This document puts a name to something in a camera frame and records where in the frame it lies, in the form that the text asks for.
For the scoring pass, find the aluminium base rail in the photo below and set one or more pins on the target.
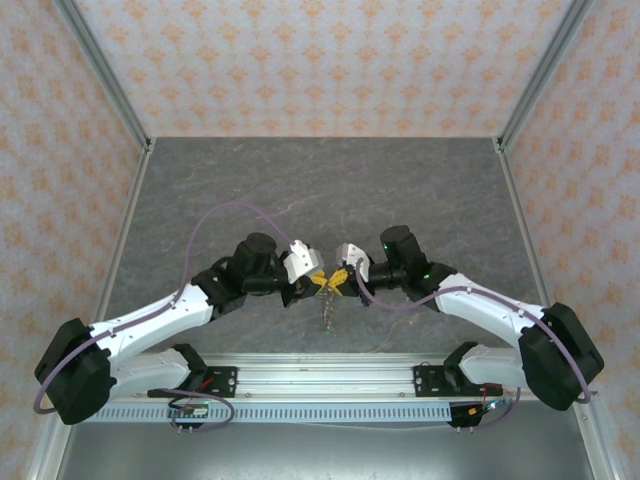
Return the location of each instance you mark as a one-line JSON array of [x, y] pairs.
[[325, 375]]

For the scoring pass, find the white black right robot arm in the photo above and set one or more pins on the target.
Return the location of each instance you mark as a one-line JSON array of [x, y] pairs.
[[480, 305]]

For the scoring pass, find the grey metal shelf panel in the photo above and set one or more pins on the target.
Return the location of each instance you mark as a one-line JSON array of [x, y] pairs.
[[325, 450]]

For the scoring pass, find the aluminium frame upright post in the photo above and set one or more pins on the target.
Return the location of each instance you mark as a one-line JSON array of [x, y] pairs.
[[107, 75], [542, 75]]

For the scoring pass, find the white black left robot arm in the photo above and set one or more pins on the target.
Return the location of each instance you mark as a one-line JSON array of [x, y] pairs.
[[150, 312]]

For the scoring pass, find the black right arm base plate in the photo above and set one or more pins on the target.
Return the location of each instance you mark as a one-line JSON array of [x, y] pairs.
[[425, 380]]

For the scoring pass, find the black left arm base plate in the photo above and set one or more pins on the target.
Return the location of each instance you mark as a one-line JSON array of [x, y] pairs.
[[222, 380]]

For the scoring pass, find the aluminium table side rail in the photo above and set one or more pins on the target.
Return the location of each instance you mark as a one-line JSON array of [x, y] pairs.
[[127, 225], [520, 225]]

